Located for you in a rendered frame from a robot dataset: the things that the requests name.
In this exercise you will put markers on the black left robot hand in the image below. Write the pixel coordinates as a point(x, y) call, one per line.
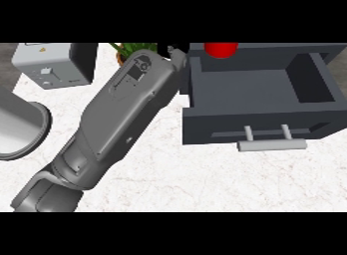
point(178, 45)

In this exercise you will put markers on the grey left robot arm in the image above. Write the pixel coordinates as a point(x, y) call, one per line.
point(125, 106)

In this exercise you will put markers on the dark grey open drawer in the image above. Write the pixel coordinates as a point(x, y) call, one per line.
point(246, 88)

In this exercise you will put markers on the dark grey drawer front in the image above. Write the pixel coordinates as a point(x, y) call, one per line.
point(221, 123)

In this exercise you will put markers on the green plant in orange pot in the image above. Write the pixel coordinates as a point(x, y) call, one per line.
point(131, 49)

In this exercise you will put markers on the dark grey cabinet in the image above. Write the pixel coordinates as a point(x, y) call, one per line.
point(270, 53)

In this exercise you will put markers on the pale grey toaster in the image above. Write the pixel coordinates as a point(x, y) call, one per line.
point(45, 63)

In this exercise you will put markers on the grey cylindrical container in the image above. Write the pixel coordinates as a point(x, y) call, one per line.
point(12, 126)

